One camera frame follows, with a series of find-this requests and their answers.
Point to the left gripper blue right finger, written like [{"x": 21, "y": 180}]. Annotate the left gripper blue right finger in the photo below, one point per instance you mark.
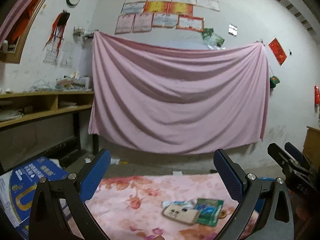
[{"x": 230, "y": 173}]

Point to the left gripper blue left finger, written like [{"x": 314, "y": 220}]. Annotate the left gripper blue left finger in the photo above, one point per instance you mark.
[{"x": 92, "y": 173}]

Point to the wooden cabinet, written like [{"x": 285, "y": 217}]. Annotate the wooden cabinet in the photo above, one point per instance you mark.
[{"x": 311, "y": 148}]

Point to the green white small box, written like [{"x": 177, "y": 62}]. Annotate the green white small box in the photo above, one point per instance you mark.
[{"x": 209, "y": 211}]

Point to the pink floral blanket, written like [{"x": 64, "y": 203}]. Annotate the pink floral blanket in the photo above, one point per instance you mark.
[{"x": 132, "y": 207}]

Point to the blue cardboard box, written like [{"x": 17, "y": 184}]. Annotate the blue cardboard box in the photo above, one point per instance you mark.
[{"x": 18, "y": 187}]

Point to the pink hanging cloth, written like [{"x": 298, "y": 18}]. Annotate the pink hanging cloth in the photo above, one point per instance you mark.
[{"x": 178, "y": 101}]

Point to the yellow wooden shelf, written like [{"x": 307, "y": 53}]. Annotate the yellow wooden shelf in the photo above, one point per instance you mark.
[{"x": 38, "y": 106}]

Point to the green wall ornament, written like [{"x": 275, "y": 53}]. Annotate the green wall ornament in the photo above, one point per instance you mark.
[{"x": 273, "y": 82}]

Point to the red paper on wall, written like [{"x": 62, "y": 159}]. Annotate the red paper on wall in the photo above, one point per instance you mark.
[{"x": 278, "y": 51}]

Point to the red tassel wall ornament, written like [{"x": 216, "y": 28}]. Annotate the red tassel wall ornament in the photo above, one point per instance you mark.
[{"x": 58, "y": 29}]

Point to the wall certificates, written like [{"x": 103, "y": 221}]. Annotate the wall certificates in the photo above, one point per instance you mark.
[{"x": 141, "y": 16}]

